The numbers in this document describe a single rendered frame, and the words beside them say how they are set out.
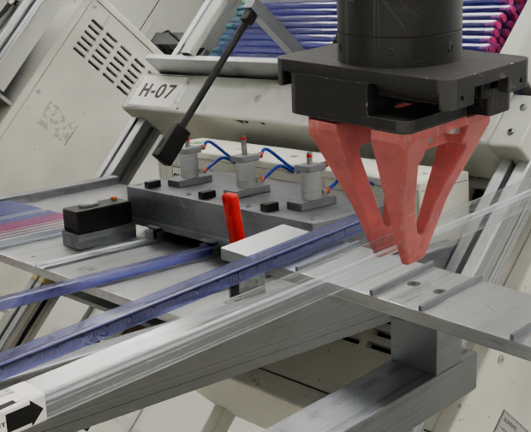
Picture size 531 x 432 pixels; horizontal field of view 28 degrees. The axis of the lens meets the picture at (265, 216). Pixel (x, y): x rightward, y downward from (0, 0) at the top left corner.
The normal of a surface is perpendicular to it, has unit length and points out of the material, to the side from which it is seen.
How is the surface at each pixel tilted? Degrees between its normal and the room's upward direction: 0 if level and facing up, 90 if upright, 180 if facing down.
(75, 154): 90
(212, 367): 90
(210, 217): 133
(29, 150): 90
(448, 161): 115
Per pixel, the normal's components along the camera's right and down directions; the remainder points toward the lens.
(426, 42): 0.30, 0.29
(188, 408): -0.60, -0.53
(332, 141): -0.64, 0.58
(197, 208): -0.77, 0.18
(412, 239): 0.70, 0.36
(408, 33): 0.04, 0.32
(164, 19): 0.64, 0.13
